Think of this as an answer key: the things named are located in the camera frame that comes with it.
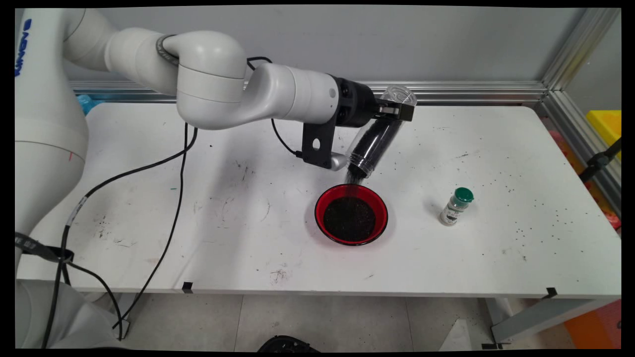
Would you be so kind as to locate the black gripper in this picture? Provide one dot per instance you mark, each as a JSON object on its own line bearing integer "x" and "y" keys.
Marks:
{"x": 354, "y": 104}

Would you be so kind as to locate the clear plastic jar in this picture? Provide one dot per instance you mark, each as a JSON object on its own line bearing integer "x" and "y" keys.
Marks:
{"x": 372, "y": 146}

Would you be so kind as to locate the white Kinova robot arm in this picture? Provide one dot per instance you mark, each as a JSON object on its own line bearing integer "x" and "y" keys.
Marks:
{"x": 213, "y": 79}

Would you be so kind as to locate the spice shaker with green lid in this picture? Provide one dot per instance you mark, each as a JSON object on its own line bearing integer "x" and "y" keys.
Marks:
{"x": 454, "y": 210}

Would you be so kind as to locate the red bowl with black rim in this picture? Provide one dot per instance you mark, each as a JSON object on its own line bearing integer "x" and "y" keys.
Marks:
{"x": 330, "y": 203}

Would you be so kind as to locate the black tripod pole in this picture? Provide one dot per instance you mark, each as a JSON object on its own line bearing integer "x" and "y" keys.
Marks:
{"x": 598, "y": 161}

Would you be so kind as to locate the yellow plastic block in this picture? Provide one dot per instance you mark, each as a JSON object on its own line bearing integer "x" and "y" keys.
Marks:
{"x": 605, "y": 126}

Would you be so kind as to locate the black tape marker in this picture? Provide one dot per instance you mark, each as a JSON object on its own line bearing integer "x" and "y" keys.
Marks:
{"x": 187, "y": 287}
{"x": 550, "y": 292}

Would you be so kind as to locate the pink red object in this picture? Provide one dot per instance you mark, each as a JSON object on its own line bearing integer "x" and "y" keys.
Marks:
{"x": 611, "y": 219}

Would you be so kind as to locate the grey metal table leg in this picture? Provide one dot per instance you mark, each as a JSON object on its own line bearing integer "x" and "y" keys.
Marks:
{"x": 540, "y": 317}

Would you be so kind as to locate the black round floor object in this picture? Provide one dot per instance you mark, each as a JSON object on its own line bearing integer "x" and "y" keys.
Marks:
{"x": 287, "y": 344}

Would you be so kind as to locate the orange object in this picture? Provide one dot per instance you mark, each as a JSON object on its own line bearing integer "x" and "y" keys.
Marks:
{"x": 595, "y": 327}

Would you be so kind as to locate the blue bottled water pack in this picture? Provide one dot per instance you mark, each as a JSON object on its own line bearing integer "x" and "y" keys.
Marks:
{"x": 87, "y": 104}

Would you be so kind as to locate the white table leg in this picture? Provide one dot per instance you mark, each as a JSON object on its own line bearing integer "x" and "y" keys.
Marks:
{"x": 130, "y": 302}

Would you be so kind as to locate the long aluminium frame rail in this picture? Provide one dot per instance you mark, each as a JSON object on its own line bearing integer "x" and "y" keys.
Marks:
{"x": 471, "y": 91}

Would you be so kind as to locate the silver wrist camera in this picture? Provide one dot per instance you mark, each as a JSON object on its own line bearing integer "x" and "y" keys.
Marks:
{"x": 338, "y": 161}

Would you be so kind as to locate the short aluminium frame rail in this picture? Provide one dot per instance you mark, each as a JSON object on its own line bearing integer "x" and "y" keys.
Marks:
{"x": 565, "y": 119}

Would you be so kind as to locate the aluminium frame post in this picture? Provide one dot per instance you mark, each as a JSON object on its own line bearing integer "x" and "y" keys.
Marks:
{"x": 578, "y": 47}

